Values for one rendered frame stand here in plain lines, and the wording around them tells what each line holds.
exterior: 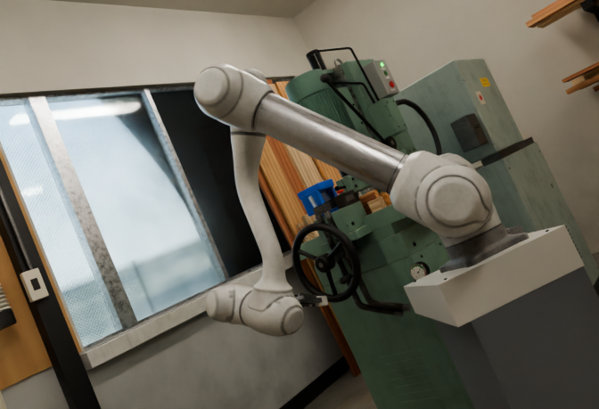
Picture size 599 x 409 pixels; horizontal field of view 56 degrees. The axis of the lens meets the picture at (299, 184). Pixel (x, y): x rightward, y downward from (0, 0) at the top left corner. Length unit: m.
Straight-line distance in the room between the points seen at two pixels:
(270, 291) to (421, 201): 0.47
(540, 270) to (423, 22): 3.35
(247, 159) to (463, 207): 0.63
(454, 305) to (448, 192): 0.28
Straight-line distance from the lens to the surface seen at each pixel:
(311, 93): 2.23
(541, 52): 4.29
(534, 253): 1.42
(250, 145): 1.56
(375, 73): 2.46
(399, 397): 2.30
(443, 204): 1.20
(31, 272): 2.70
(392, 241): 2.04
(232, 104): 1.37
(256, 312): 1.48
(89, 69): 3.45
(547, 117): 4.30
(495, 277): 1.38
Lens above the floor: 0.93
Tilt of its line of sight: 5 degrees up
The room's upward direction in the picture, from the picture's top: 24 degrees counter-clockwise
